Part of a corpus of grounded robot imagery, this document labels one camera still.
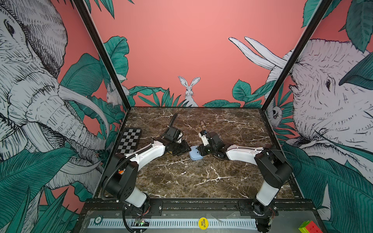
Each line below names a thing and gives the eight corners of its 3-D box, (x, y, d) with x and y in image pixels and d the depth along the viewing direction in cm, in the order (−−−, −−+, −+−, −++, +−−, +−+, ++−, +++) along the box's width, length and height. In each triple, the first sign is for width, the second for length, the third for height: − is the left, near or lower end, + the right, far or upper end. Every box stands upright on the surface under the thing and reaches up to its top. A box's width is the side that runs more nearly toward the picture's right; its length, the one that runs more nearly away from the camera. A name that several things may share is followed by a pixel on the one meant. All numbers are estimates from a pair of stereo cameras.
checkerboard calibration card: (118, 154, 96) (115, 151, 92) (126, 131, 108) (124, 127, 104) (135, 154, 96) (133, 151, 92) (142, 131, 108) (140, 128, 105)
